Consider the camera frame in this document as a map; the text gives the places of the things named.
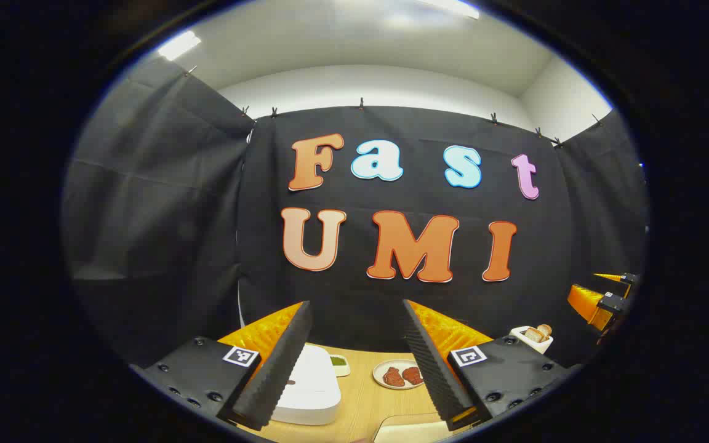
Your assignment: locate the cream toaster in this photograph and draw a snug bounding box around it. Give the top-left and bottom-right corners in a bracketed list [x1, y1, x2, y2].
[510, 325, 554, 354]

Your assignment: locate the ceiling light panel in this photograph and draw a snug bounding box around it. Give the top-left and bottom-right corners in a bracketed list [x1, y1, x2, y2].
[158, 31, 201, 61]

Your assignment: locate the clear plastic rice container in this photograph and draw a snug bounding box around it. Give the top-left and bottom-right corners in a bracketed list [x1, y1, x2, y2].
[373, 414, 454, 443]

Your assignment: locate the black backdrop cloth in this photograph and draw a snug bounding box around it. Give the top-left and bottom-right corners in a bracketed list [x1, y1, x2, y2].
[62, 58, 647, 370]

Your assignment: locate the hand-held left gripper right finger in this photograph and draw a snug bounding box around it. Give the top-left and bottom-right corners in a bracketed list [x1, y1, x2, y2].
[403, 300, 583, 431]

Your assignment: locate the round white plate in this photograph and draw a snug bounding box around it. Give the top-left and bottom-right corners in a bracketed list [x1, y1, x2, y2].
[372, 359, 426, 390]

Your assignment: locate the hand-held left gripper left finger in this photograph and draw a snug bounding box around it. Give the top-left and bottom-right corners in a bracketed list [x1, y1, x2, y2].
[130, 300, 313, 431]

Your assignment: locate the white rice cooker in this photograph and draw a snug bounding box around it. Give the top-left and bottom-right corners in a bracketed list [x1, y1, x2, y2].
[270, 343, 342, 425]

